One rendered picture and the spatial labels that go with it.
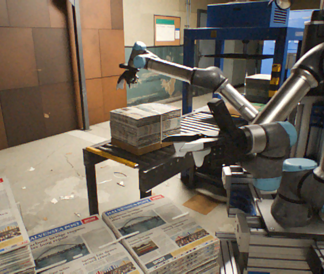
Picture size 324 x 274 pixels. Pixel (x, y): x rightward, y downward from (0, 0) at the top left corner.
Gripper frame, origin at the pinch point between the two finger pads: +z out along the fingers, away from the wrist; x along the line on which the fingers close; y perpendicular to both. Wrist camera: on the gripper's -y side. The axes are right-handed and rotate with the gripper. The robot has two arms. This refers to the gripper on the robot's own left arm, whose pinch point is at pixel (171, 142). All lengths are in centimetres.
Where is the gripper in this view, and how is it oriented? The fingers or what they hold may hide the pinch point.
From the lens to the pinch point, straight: 68.4
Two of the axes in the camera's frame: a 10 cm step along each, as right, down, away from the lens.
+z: -9.3, 1.2, -3.4
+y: 0.5, 9.8, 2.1
